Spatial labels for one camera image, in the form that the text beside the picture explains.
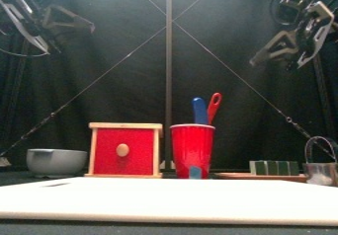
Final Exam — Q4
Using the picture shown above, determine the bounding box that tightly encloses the green nori sushi piece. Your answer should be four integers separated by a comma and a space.
278, 160, 290, 176
266, 160, 281, 176
288, 161, 301, 176
249, 160, 269, 176

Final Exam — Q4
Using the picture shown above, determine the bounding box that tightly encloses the pink plastic tray plate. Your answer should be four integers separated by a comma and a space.
214, 172, 309, 184

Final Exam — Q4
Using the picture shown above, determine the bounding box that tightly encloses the white cutting board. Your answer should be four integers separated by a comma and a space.
0, 176, 338, 228

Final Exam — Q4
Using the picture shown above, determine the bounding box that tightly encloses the red plastic cup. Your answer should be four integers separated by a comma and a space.
169, 123, 217, 180

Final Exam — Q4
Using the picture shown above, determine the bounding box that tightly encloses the red wooden box with knob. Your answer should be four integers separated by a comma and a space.
85, 121, 166, 180

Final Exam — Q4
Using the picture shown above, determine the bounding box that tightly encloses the pale gray bowl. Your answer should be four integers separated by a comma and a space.
26, 148, 90, 178

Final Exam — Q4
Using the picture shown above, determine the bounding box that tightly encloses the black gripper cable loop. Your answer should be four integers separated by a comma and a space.
0, 45, 51, 58
269, 0, 305, 27

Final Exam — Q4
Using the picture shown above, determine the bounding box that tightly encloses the thin diagonal brace wire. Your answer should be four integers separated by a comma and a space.
129, 0, 338, 156
0, 0, 224, 156

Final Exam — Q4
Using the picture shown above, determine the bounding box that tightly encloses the blue utensil handle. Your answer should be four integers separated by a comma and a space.
192, 96, 210, 125

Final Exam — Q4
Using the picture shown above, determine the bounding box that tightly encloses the vertical metal frame pole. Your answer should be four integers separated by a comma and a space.
165, 0, 174, 172

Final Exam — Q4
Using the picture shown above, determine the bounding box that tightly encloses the clear cup with wire handle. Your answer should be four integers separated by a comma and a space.
302, 135, 338, 187

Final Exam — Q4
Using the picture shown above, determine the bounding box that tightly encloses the metal wire anchor bracket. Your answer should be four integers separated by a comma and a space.
0, 156, 14, 168

